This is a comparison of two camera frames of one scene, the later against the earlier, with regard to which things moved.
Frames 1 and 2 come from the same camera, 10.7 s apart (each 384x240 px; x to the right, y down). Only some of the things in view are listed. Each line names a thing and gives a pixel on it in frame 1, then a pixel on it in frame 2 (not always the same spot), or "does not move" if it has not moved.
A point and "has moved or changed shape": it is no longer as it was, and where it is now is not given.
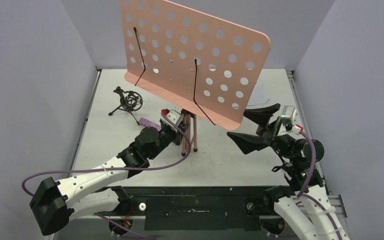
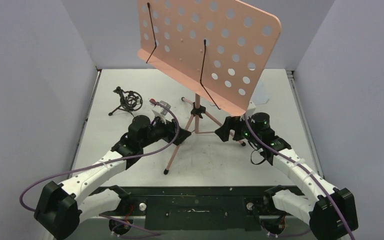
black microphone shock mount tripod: [130, 101] does not move
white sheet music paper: [259, 95] does not move
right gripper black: [268, 131] -> [230, 126]
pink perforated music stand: [207, 65] has moved or changed shape
